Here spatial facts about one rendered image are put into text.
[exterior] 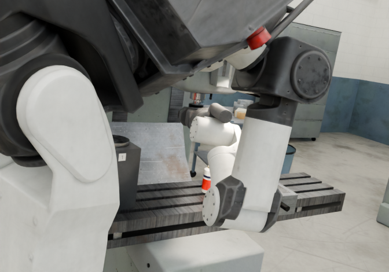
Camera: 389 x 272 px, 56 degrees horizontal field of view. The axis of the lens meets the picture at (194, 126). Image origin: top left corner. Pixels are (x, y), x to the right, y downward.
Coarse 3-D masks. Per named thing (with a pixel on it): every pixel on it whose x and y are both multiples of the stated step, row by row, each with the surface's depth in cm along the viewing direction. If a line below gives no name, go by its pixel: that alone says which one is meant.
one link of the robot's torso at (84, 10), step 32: (0, 0) 32; (32, 0) 34; (64, 0) 36; (96, 0) 39; (0, 32) 33; (32, 32) 35; (64, 32) 48; (96, 32) 40; (96, 64) 48; (128, 64) 45; (128, 96) 46; (32, 160) 42
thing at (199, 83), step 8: (200, 72) 102; (208, 72) 103; (232, 72) 107; (184, 80) 101; (192, 80) 101; (200, 80) 102; (208, 80) 104; (184, 88) 102; (192, 88) 102; (200, 88) 103; (208, 88) 105; (216, 88) 106; (224, 88) 107
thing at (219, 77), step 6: (222, 66) 100; (228, 66) 101; (216, 72) 101; (222, 72) 101; (228, 72) 102; (216, 78) 101; (222, 78) 101; (228, 78) 102; (216, 84) 101; (222, 84) 102; (228, 84) 103
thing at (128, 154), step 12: (120, 144) 101; (132, 144) 106; (120, 156) 100; (132, 156) 102; (120, 168) 101; (132, 168) 103; (120, 180) 102; (132, 180) 104; (120, 192) 103; (132, 192) 106; (120, 204) 104; (132, 204) 107
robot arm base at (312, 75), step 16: (272, 48) 61; (288, 48) 59; (304, 48) 59; (256, 64) 63; (272, 64) 60; (288, 64) 59; (304, 64) 59; (320, 64) 60; (240, 80) 67; (256, 80) 63; (272, 80) 59; (288, 80) 59; (304, 80) 60; (320, 80) 61; (256, 96) 72; (288, 96) 59; (304, 96) 60; (320, 96) 62
